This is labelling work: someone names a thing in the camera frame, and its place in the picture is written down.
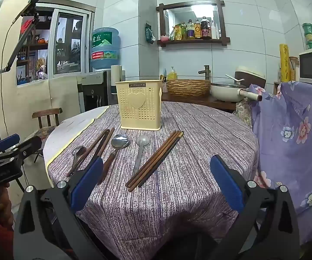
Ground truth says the yellow patterned roll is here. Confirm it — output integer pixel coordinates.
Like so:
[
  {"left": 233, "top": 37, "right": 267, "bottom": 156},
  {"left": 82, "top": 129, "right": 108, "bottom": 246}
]
[{"left": 279, "top": 43, "right": 290, "bottom": 83}]

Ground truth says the wooden chair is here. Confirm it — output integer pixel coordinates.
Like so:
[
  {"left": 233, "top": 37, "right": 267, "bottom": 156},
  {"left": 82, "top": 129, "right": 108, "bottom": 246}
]
[{"left": 32, "top": 108, "right": 63, "bottom": 141}]

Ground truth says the wooden handled metal spoon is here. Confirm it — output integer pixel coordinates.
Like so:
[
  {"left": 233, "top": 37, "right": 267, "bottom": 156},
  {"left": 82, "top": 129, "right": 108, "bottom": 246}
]
[{"left": 99, "top": 133, "right": 130, "bottom": 185}]

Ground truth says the printed chair cushion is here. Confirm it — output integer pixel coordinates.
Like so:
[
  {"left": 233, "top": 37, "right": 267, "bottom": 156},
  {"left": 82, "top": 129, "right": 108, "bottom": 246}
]
[{"left": 30, "top": 126, "right": 60, "bottom": 147}]

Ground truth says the grey patterned cloth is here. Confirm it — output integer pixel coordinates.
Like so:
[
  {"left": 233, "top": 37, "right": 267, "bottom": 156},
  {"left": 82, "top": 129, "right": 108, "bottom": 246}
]
[{"left": 233, "top": 97, "right": 254, "bottom": 128}]

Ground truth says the purple floral cloth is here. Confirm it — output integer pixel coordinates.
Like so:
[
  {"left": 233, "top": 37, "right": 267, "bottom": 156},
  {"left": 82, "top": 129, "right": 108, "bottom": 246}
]
[{"left": 248, "top": 81, "right": 312, "bottom": 247}]

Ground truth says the dark wooden chopstick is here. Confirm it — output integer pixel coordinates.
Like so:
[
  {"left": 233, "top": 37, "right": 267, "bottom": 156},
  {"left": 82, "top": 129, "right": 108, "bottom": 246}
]
[
  {"left": 96, "top": 127, "right": 116, "bottom": 158},
  {"left": 66, "top": 130, "right": 108, "bottom": 178},
  {"left": 137, "top": 133, "right": 185, "bottom": 189},
  {"left": 125, "top": 131, "right": 177, "bottom": 189},
  {"left": 132, "top": 132, "right": 183, "bottom": 191},
  {"left": 127, "top": 131, "right": 180, "bottom": 193},
  {"left": 77, "top": 129, "right": 111, "bottom": 172}
]

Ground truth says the green hanging packet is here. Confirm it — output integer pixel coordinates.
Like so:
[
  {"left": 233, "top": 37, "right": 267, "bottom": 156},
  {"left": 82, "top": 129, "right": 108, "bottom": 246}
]
[{"left": 145, "top": 23, "right": 156, "bottom": 44}]

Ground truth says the water dispenser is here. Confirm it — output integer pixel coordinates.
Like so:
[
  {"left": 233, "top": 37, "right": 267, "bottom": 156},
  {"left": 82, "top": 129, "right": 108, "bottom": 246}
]
[{"left": 77, "top": 70, "right": 112, "bottom": 113}]

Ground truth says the bronze faucet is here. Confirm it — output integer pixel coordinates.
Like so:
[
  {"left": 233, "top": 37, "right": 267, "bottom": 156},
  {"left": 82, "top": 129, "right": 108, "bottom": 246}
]
[{"left": 198, "top": 65, "right": 211, "bottom": 80}]

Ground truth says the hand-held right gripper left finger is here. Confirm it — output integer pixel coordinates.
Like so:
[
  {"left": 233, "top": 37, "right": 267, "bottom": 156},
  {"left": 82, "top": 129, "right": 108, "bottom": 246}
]
[{"left": 13, "top": 156, "right": 119, "bottom": 260}]

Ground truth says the blue water jug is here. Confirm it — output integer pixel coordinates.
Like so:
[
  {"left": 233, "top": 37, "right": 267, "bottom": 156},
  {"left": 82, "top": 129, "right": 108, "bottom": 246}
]
[{"left": 90, "top": 27, "right": 121, "bottom": 71}]

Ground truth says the long all-metal spoon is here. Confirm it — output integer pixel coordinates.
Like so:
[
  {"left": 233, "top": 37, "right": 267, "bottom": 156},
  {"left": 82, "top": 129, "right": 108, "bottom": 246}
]
[{"left": 131, "top": 135, "right": 151, "bottom": 178}]

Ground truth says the grey yellow-edged table cover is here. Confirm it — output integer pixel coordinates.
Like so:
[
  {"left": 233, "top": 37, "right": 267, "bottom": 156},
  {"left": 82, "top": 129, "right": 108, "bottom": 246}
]
[{"left": 43, "top": 106, "right": 110, "bottom": 187}]

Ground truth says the purple label oil bottle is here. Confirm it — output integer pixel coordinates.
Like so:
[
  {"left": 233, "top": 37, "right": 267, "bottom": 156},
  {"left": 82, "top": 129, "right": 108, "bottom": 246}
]
[{"left": 186, "top": 19, "right": 195, "bottom": 39}]

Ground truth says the wooden framed mirror shelf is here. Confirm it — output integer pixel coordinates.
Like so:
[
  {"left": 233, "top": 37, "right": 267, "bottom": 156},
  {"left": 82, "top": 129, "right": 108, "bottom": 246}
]
[{"left": 156, "top": 0, "right": 231, "bottom": 46}]

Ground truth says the small metal spoon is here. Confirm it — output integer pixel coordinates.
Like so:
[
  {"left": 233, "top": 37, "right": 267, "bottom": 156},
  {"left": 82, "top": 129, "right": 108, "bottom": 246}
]
[{"left": 71, "top": 145, "right": 87, "bottom": 172}]

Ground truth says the sliding glass window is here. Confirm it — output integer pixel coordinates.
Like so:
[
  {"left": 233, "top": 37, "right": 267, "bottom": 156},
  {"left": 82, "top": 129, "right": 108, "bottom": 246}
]
[{"left": 17, "top": 0, "right": 95, "bottom": 86}]

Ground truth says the yellow oil bottle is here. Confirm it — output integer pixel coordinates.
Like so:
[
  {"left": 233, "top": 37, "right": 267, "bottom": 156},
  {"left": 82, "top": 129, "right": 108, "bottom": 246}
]
[{"left": 178, "top": 22, "right": 187, "bottom": 41}]

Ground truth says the white rice ladle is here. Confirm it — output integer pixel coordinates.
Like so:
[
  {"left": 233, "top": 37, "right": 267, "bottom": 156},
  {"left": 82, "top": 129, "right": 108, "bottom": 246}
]
[{"left": 225, "top": 74, "right": 245, "bottom": 83}]

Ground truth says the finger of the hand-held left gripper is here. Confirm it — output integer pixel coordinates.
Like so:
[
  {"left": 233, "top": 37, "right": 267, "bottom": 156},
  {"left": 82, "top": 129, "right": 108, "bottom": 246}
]
[
  {"left": 0, "top": 133, "right": 21, "bottom": 152},
  {"left": 12, "top": 135, "right": 43, "bottom": 163}
]

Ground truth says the woven texture sink basin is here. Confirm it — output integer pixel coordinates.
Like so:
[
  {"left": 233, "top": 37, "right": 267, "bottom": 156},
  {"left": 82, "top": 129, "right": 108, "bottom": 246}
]
[{"left": 166, "top": 79, "right": 211, "bottom": 98}]

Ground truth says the dark soy sauce bottle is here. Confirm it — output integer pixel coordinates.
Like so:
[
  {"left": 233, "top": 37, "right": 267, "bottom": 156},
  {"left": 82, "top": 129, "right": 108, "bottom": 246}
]
[{"left": 201, "top": 17, "right": 211, "bottom": 39}]

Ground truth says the rice cooker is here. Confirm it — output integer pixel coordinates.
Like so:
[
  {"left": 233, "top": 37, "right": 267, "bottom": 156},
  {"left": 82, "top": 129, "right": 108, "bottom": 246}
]
[{"left": 234, "top": 65, "right": 266, "bottom": 88}]

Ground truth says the purple striped tablecloth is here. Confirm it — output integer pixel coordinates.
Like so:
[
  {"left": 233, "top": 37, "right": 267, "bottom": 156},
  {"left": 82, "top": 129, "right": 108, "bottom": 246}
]
[{"left": 46, "top": 100, "right": 259, "bottom": 260}]

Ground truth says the white lidded pan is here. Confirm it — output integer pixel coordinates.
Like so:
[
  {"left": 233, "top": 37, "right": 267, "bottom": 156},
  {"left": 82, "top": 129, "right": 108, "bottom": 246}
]
[{"left": 210, "top": 81, "right": 263, "bottom": 103}]

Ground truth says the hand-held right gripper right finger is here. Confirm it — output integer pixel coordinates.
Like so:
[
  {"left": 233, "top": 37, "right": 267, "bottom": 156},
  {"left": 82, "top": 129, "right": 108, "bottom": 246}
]
[{"left": 209, "top": 154, "right": 301, "bottom": 260}]

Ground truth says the cream plastic utensil holder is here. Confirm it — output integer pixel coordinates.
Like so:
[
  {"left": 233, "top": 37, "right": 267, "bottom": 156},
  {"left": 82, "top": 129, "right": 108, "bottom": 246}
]
[{"left": 115, "top": 79, "right": 163, "bottom": 130}]

